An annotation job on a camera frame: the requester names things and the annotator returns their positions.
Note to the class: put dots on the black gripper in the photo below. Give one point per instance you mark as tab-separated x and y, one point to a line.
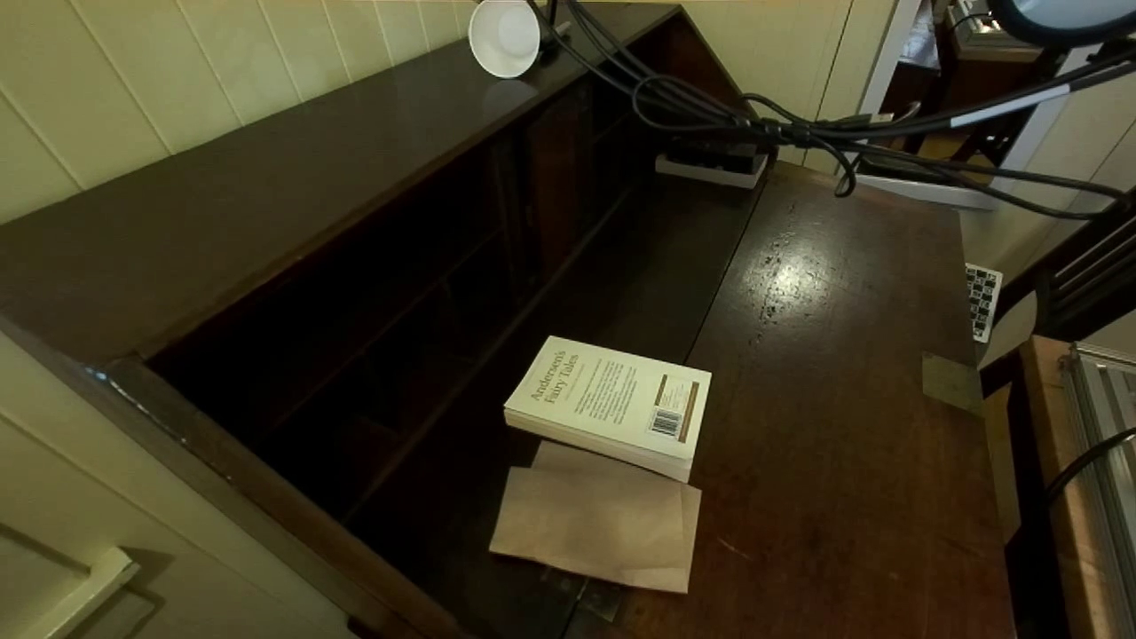
555	28

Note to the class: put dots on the white patterned paper coffee cup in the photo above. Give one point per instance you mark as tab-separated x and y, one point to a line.
503	38

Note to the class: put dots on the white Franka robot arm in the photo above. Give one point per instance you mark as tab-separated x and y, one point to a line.
1067	14

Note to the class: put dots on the black cover paperback book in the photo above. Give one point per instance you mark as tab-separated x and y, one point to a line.
713	163

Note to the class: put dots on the dark wooden secretary desk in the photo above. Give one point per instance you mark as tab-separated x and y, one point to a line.
295	199

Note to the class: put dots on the white paperback book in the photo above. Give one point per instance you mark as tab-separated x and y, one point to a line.
609	403

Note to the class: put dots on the dark wooden cabinet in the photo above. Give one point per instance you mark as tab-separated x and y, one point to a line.
981	71

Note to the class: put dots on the brown paper envelope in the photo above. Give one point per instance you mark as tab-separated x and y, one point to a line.
597	532

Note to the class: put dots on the black slatted object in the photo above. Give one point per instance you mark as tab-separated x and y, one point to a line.
1083	278

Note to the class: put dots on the light wooden side table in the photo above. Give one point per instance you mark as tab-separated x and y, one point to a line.
1049	473

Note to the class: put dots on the white panelled door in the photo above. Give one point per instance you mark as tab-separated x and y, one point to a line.
119	544

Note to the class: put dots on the white perforated bracket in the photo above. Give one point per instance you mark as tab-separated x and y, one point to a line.
984	301

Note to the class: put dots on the aluminium profile base frame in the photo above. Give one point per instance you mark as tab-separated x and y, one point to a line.
1111	473

